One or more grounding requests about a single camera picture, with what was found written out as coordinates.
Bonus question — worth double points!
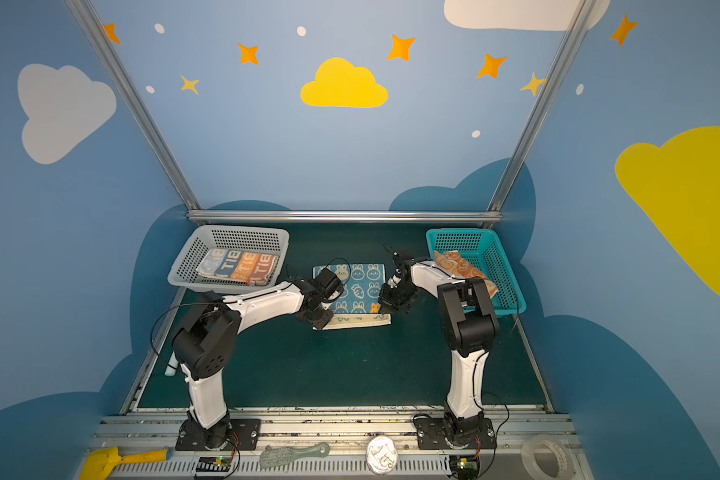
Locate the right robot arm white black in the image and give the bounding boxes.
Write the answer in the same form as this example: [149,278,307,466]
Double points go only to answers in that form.
[378,255,500,430]

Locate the bunny face pattern towel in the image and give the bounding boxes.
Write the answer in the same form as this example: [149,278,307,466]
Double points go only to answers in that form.
[312,263,391,330]

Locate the right small circuit board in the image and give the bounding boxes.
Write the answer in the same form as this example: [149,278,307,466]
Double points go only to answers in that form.
[448,456,480,480]

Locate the pale green hair brush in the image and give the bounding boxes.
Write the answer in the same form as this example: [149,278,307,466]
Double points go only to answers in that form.
[258,442,331,470]

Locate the teal perforated plastic basket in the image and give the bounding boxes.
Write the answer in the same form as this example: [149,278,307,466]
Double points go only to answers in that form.
[426,228,527,317]

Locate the aluminium front rail bed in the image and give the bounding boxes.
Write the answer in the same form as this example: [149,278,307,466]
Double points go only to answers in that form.
[86,405,593,479]

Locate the light blue plastic spoon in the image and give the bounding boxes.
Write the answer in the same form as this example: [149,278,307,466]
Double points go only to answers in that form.
[164,353,179,377]

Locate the aluminium frame left post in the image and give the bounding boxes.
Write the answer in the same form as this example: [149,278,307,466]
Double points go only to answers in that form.
[65,0,209,226]

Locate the aluminium frame post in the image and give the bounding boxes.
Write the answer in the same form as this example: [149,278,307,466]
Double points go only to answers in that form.
[480,0,597,228]
[65,0,209,226]

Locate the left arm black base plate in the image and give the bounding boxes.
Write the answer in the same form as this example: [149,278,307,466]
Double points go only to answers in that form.
[174,417,261,452]

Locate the yellow toy shovel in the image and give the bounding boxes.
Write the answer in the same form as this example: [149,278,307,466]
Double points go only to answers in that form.
[79,447,171,480]

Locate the aluminium frame back rail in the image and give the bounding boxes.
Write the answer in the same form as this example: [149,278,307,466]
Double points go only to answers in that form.
[187,210,502,224]

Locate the white perforated plastic basket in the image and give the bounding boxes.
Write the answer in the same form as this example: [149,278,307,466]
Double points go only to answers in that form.
[167,225,290,294]

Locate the clear tape roll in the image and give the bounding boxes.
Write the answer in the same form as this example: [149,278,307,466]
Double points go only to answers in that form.
[521,435,574,480]

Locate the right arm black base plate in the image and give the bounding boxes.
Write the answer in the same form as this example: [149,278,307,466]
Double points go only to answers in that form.
[412,415,497,450]

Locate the round silver tin lid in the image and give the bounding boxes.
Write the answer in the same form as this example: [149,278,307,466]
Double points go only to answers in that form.
[366,435,398,475]

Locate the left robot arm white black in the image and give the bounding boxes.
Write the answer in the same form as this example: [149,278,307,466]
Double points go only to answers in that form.
[172,279,344,430]

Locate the small circuit board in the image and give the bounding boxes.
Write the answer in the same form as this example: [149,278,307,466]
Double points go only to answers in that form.
[192,456,233,479]
[448,456,480,480]

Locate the aluminium frame right post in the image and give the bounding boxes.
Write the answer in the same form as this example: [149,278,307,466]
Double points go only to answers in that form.
[480,0,597,228]

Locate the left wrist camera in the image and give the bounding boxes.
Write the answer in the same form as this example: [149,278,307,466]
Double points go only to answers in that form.
[315,267,344,303]

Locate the left small circuit board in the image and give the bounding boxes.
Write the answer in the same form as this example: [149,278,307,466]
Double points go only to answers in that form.
[192,456,233,479]

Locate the orange swirl pattern towel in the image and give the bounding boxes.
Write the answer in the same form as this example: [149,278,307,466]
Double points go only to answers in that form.
[433,250,499,298]

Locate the rabbit letter striped towel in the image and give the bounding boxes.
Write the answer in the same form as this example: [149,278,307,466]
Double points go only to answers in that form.
[195,248,280,286]

